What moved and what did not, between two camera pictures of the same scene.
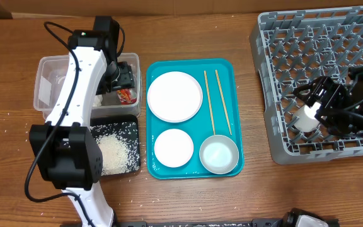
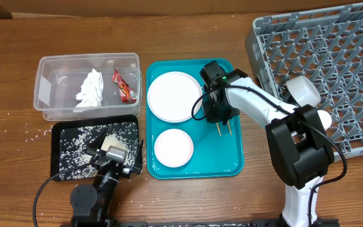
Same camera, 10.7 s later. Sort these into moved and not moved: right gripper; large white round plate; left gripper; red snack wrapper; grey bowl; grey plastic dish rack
Moved: left gripper; grey bowl; right gripper
Not moved: red snack wrapper; grey plastic dish rack; large white round plate
